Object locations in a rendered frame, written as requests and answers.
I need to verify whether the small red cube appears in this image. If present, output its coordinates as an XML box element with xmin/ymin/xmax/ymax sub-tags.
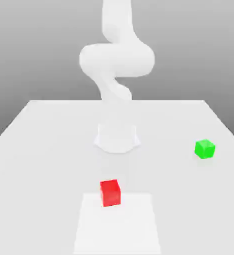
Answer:
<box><xmin>99</xmin><ymin>179</ymin><xmax>122</xmax><ymax>208</ymax></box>

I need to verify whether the small green cube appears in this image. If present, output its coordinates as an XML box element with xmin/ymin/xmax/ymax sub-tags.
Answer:
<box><xmin>194</xmin><ymin>139</ymin><xmax>216</xmax><ymax>160</ymax></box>

